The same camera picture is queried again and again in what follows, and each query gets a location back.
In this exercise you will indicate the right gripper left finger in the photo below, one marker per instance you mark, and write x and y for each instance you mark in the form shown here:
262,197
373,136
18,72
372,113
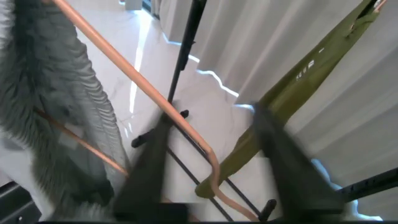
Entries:
146,186

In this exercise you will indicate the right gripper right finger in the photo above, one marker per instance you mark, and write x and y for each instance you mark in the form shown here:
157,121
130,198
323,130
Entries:
298,186

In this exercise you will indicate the green long-sleeved shirt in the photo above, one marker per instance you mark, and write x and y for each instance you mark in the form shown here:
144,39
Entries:
311,74

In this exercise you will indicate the pale grey garment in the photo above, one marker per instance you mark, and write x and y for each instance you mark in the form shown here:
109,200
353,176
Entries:
56,93

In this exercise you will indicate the black clothes rack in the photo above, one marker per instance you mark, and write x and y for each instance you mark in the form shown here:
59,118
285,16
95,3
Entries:
186,40

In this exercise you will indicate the white curtain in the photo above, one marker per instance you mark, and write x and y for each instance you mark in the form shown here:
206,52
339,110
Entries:
264,40

